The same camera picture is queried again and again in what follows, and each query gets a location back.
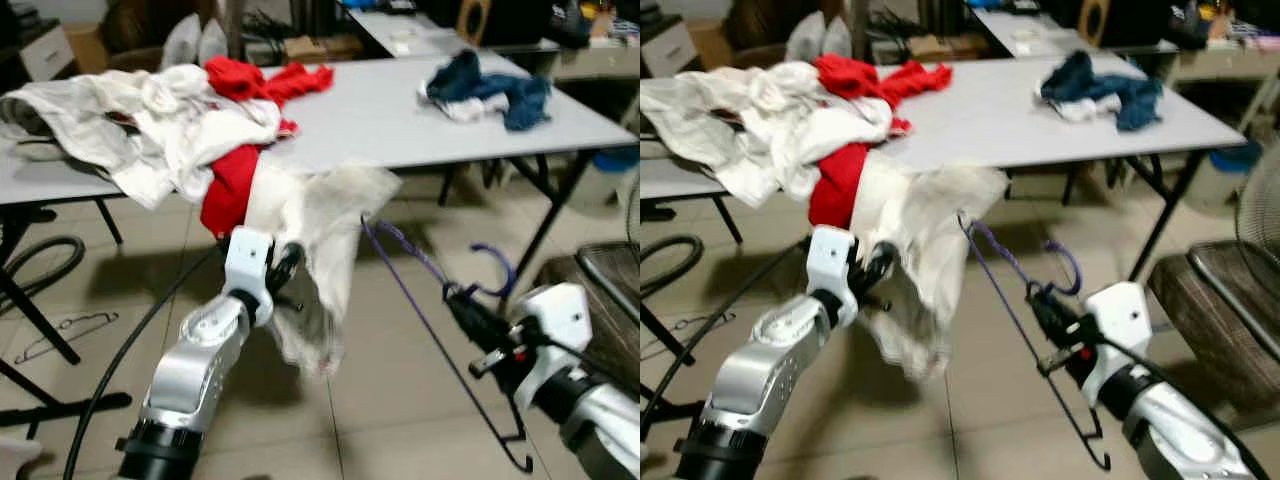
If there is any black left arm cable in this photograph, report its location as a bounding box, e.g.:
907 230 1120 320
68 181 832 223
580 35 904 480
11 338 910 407
62 245 226 480
640 240 811 441

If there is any standing fan wire guard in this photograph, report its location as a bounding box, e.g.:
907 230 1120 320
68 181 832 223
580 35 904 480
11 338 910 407
1235 140 1280 301

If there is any tall brown cardboard box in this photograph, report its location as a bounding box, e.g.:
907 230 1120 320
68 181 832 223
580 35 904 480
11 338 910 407
690 20 736 69
65 22 111 73

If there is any small white garment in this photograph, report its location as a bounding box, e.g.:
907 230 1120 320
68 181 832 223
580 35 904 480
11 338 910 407
1060 95 1126 124
440 92 513 124

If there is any red cloth garment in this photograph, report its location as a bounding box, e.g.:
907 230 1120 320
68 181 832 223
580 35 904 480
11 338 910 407
200 145 266 239
808 142 871 231
205 57 336 108
815 53 953 109

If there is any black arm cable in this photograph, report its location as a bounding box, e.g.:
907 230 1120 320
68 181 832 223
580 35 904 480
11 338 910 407
62 245 226 480
1090 335 1263 479
640 240 811 441
520 330 641 386

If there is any white crumpled garment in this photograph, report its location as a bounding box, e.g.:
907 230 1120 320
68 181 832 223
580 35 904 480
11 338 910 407
720 62 896 209
105 65 286 211

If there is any white drawer box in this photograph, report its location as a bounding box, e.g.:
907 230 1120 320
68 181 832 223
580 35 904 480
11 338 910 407
642 20 699 79
15 22 77 83

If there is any black bag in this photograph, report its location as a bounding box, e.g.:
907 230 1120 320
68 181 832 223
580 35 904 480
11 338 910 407
1160 0 1211 49
545 0 593 49

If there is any purple wire hanger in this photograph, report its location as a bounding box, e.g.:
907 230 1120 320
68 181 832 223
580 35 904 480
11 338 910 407
955 213 1113 471
358 215 536 474

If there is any brown woven chair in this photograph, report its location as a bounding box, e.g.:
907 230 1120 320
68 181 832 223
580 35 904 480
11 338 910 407
535 240 641 396
1145 238 1280 413

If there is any thin wire hanger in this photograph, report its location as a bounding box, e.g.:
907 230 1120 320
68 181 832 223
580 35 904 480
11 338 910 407
15 312 119 363
670 315 736 351

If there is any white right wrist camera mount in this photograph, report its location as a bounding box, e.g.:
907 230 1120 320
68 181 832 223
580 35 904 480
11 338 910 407
508 283 593 406
1080 282 1151 406

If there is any wooden speaker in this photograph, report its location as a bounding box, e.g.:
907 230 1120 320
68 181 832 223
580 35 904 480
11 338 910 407
455 0 494 46
1078 0 1113 46

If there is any black floor hose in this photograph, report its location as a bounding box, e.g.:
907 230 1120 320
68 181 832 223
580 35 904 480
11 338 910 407
0 235 88 316
640 235 706 301

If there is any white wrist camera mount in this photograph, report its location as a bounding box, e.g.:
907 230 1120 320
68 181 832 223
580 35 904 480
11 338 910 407
508 283 593 406
805 225 859 326
1080 282 1151 406
222 227 277 323

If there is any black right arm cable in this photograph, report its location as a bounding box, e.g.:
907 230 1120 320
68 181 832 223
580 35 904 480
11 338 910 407
520 330 641 386
1090 335 1263 479

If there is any blue round bin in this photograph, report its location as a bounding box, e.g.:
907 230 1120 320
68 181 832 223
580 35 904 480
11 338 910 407
590 145 641 208
1205 140 1263 206

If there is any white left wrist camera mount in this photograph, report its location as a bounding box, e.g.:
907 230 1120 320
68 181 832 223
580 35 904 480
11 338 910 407
805 225 859 326
222 227 277 323

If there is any beige desk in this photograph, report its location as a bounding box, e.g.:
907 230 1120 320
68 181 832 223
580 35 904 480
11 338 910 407
1165 45 1280 86
520 40 641 81

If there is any white pillow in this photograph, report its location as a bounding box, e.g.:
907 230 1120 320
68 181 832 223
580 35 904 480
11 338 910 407
160 12 204 69
785 10 829 63
197 18 229 66
822 15 853 61

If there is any blue denim garment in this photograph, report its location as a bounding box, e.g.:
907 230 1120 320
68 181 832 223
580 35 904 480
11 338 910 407
425 50 553 133
1040 50 1164 133

